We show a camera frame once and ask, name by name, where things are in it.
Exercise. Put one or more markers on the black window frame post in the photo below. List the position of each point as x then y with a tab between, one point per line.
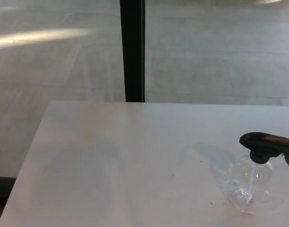
132	52

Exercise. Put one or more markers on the black spray trigger lid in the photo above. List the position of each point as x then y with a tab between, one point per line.
265	143

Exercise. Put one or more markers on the clear plastic spray bottle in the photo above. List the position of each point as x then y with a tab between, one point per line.
255	179

